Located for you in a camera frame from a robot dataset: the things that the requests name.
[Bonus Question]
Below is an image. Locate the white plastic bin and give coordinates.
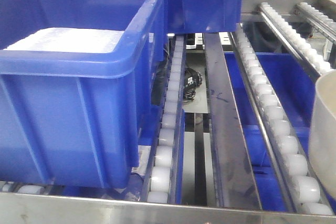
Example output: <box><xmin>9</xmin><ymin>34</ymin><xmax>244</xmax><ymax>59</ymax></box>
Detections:
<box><xmin>309</xmin><ymin>70</ymin><xmax>335</xmax><ymax>198</ymax></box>

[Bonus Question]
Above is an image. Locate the blue crate lower shelf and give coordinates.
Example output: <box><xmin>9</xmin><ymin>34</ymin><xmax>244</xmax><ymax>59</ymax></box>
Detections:
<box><xmin>225</xmin><ymin>52</ymin><xmax>335</xmax><ymax>215</ymax></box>

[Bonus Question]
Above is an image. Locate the steel front shelf bar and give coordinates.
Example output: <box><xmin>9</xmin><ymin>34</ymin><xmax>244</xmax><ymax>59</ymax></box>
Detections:
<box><xmin>1</xmin><ymin>193</ymin><xmax>335</xmax><ymax>223</ymax></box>

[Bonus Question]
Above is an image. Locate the white roller track left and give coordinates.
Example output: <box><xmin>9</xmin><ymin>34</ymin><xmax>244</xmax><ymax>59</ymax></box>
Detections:
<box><xmin>140</xmin><ymin>35</ymin><xmax>186</xmax><ymax>204</ymax></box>

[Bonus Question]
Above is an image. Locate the white roller track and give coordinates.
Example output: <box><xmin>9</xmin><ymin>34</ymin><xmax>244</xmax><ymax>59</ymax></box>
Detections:
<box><xmin>229</xmin><ymin>24</ymin><xmax>334</xmax><ymax>215</ymax></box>
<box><xmin>140</xmin><ymin>35</ymin><xmax>186</xmax><ymax>204</ymax></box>
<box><xmin>259</xmin><ymin>2</ymin><xmax>335</xmax><ymax>81</ymax></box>

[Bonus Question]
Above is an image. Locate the blue crate rear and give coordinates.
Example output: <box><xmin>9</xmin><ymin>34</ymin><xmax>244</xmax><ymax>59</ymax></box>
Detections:
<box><xmin>167</xmin><ymin>0</ymin><xmax>242</xmax><ymax>34</ymax></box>

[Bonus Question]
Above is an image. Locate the large blue crate front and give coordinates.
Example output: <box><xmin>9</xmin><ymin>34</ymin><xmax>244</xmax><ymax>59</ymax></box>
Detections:
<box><xmin>1</xmin><ymin>0</ymin><xmax>167</xmax><ymax>188</ymax></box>

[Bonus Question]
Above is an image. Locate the white foam sheet stack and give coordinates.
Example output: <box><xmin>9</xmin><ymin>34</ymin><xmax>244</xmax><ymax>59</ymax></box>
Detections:
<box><xmin>5</xmin><ymin>27</ymin><xmax>124</xmax><ymax>54</ymax></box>

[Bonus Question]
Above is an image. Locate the white roller track middle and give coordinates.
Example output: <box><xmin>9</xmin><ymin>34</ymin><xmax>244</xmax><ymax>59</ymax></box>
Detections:
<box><xmin>229</xmin><ymin>24</ymin><xmax>334</xmax><ymax>215</ymax></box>

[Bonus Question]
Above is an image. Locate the white roller track right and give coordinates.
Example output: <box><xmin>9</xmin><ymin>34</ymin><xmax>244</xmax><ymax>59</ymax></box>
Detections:
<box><xmin>259</xmin><ymin>2</ymin><xmax>335</xmax><ymax>81</ymax></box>

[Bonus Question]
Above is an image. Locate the black cable device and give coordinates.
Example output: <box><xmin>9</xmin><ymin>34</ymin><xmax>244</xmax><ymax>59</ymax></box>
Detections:
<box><xmin>183</xmin><ymin>67</ymin><xmax>203</xmax><ymax>101</ymax></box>

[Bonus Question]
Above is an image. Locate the steel divider rail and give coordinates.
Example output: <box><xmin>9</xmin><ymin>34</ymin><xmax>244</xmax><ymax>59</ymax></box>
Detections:
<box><xmin>204</xmin><ymin>33</ymin><xmax>262</xmax><ymax>210</ymax></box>

